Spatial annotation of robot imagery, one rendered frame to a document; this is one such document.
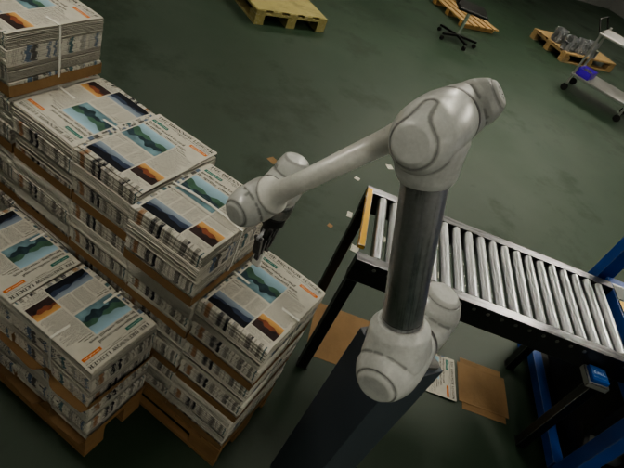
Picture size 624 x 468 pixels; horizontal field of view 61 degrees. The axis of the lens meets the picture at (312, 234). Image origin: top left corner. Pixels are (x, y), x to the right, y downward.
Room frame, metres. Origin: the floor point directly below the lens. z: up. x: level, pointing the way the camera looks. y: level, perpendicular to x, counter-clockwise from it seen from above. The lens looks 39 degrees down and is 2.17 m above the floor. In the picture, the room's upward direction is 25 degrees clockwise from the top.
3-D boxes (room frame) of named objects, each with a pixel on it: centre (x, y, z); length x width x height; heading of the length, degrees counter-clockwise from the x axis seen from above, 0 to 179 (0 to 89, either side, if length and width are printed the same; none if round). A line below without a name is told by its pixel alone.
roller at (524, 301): (2.00, -0.98, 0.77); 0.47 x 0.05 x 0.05; 6
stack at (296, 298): (1.34, 0.47, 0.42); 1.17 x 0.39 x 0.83; 74
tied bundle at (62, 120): (1.46, 0.89, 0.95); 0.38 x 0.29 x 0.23; 164
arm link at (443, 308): (1.09, -0.39, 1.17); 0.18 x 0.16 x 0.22; 161
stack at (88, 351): (1.07, 0.76, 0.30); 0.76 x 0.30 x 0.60; 74
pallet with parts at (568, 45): (10.10, -2.77, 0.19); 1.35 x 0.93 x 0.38; 130
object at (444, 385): (1.98, -0.88, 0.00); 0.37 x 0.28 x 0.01; 96
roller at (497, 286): (1.99, -0.85, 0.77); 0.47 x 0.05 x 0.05; 6
